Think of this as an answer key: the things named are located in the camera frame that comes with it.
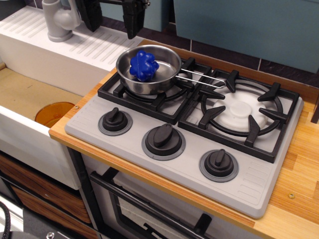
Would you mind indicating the black right stove knob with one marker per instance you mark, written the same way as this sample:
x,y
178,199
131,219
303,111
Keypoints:
x,y
219,166

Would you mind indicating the grey toy faucet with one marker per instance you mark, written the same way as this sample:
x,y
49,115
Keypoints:
x,y
60,22

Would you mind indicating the stainless steel pan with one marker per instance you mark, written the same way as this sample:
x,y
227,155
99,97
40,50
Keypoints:
x,y
170,65

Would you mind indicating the white toy sink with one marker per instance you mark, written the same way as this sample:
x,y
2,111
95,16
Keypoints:
x,y
35,72

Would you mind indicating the grey toy stove top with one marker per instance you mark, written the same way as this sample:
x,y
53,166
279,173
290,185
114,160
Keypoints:
x,y
249,192

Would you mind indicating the white right burner plate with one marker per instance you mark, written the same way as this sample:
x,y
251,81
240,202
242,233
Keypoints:
x,y
238,107

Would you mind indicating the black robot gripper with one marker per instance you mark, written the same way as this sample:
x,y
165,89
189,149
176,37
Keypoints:
x,y
133,14

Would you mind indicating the teal cabinet left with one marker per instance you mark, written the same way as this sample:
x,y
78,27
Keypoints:
x,y
156,15

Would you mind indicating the upper wooden drawer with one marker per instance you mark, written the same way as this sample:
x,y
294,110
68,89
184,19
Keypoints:
x,y
46,187

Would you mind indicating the wooden drawer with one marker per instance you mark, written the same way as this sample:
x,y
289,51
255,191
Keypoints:
x,y
46,187
59,218

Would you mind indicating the blue toy blueberry cluster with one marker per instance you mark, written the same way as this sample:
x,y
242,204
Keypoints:
x,y
143,66

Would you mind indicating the lower wooden drawer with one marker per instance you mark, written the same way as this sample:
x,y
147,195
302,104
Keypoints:
x,y
59,218

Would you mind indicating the teal cabinet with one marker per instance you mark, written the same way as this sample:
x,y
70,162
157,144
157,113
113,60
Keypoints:
x,y
281,31
156,15

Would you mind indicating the oven door with handle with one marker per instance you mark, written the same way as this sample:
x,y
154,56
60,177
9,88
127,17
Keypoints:
x,y
140,211

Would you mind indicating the black stove knob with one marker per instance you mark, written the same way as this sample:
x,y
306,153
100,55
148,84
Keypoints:
x,y
115,122
219,166
163,143

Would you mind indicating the black burner grate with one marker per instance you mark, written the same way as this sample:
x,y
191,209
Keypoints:
x,y
170,112
269,144

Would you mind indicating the black right burner grate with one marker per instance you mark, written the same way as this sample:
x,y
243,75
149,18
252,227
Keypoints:
x,y
269,144

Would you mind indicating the black left burner grate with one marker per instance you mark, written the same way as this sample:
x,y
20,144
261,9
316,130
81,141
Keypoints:
x,y
170,112

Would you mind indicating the black middle stove knob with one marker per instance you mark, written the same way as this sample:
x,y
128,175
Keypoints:
x,y
163,143

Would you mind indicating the black left stove knob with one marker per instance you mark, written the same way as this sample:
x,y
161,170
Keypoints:
x,y
115,122

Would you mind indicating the teal cabinet right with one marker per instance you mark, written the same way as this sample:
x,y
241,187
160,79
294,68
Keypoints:
x,y
281,31

